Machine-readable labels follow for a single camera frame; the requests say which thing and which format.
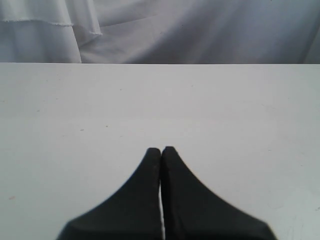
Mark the white backdrop curtain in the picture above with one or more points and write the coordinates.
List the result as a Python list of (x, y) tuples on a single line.
[(160, 31)]

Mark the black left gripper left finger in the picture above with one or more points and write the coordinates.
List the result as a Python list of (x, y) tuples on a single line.
[(131, 213)]

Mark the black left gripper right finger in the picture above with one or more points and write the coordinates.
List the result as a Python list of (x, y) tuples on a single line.
[(192, 212)]

